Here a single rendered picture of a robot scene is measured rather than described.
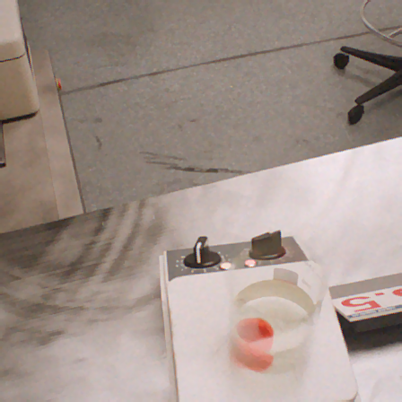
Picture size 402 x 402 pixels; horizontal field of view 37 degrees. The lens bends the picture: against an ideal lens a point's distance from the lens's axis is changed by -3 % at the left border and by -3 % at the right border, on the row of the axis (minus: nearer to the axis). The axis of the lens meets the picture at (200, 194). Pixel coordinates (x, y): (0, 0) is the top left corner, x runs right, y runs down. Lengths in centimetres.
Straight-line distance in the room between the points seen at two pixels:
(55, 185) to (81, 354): 76
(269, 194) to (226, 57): 161
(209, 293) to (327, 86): 170
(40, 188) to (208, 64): 109
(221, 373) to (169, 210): 26
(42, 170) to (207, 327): 90
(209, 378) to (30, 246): 28
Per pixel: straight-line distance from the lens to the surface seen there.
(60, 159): 132
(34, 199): 124
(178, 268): 52
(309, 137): 189
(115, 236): 62
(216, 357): 43
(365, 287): 58
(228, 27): 242
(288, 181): 67
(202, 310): 45
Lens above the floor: 121
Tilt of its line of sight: 45 degrees down
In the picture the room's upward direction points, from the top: 3 degrees counter-clockwise
